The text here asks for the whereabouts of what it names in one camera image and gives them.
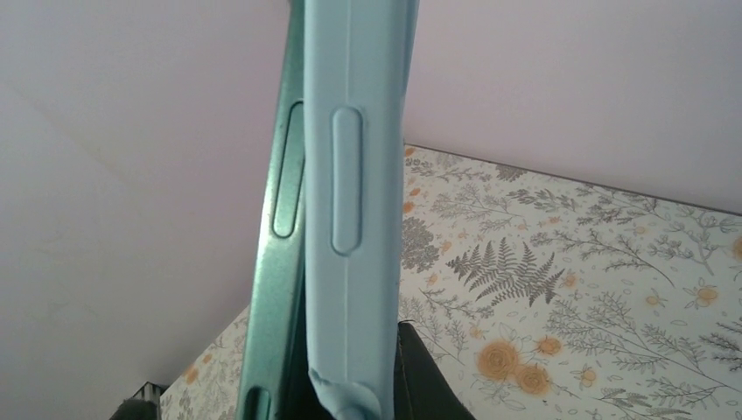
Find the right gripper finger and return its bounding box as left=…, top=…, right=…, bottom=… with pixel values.
left=394, top=322, right=474, bottom=420

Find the floral patterned table mat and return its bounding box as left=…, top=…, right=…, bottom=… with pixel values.
left=159, top=144, right=742, bottom=420

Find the green phone black screen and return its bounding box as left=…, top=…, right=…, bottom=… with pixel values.
left=236, top=1, right=306, bottom=419

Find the light blue phone case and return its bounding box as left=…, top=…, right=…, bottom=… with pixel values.
left=304, top=1, right=418, bottom=419

